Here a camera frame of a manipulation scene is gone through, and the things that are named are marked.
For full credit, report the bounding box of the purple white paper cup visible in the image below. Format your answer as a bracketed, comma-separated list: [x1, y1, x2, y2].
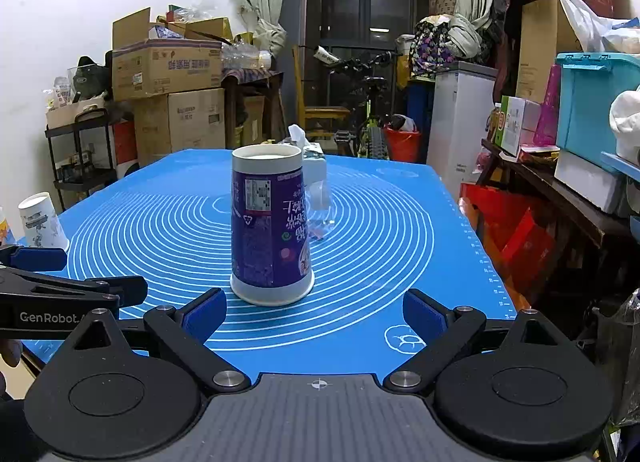
[230, 144, 314, 307]

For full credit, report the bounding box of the white patterned paper cup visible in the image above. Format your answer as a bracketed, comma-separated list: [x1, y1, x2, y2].
[18, 191, 70, 251]

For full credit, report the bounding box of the clear plastic cup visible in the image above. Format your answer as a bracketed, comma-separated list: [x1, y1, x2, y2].
[307, 180, 335, 240]

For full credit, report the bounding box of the black metal shelf rack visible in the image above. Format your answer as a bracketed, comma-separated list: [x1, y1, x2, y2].
[44, 108, 117, 211]

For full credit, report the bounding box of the red gift bag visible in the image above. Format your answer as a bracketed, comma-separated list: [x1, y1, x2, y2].
[459, 184, 558, 302]

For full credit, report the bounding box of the dark wooden side table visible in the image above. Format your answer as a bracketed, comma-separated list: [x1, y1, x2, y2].
[477, 139, 639, 303]

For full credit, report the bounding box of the lower cardboard box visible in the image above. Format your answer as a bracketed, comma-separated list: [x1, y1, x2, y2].
[131, 88, 226, 166]

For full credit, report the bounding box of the upper cardboard box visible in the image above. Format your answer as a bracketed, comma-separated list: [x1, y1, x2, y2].
[112, 8, 222, 101]

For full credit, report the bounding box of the blue silicone baking mat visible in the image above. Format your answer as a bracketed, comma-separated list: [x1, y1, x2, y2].
[61, 150, 515, 376]

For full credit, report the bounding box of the green white product box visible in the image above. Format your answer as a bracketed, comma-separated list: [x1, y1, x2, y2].
[496, 96, 541, 156]

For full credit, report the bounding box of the white chest freezer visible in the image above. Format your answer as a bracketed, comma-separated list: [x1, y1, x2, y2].
[426, 61, 497, 199]

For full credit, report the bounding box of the red plastic bucket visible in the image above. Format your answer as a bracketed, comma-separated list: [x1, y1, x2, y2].
[383, 127, 421, 163]

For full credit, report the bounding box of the white tissue box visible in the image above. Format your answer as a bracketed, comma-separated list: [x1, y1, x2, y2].
[288, 124, 326, 189]

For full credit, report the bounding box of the black bicycle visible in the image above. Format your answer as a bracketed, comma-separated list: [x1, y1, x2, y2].
[314, 45, 394, 160]

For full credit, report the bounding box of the wooden chair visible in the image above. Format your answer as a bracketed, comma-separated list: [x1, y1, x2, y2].
[292, 45, 352, 140]

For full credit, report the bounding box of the teal plastic storage bin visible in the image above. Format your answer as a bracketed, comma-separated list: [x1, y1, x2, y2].
[555, 52, 640, 172]

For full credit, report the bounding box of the tall cardboard box right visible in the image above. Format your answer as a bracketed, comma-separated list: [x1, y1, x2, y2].
[515, 0, 582, 104]

